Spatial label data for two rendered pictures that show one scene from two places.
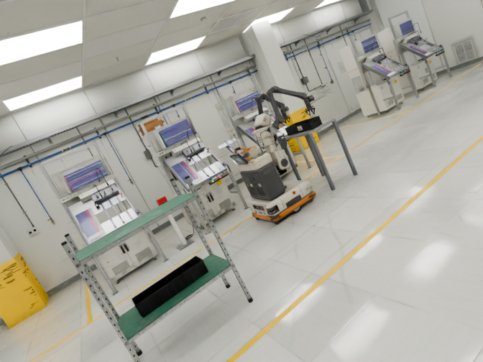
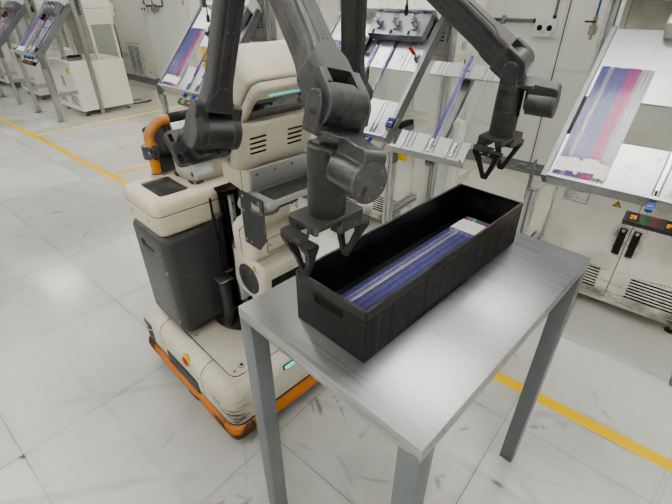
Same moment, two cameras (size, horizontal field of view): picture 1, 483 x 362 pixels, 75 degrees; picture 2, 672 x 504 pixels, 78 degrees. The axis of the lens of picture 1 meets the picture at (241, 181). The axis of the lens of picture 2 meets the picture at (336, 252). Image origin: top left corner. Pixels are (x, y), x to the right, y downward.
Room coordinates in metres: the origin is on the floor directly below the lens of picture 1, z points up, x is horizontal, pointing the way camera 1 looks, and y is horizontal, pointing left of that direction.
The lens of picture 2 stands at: (3.66, -1.67, 1.34)
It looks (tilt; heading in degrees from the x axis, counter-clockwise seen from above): 32 degrees down; 66
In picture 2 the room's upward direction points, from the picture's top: straight up
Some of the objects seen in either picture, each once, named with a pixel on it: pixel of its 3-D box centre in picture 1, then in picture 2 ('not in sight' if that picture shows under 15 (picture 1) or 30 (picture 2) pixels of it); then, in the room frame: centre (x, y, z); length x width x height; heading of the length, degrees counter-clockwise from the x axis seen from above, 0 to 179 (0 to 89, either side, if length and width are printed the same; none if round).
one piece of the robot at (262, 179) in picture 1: (261, 172); (225, 230); (3.85, -0.26, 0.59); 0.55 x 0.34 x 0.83; 21
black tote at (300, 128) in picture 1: (302, 126); (422, 254); (4.15, -1.05, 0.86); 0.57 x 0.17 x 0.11; 21
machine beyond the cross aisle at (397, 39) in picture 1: (406, 53); not in sight; (7.93, -5.13, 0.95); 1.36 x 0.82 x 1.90; 25
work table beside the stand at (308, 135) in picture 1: (317, 156); (411, 399); (4.16, -1.07, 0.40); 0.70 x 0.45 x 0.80; 21
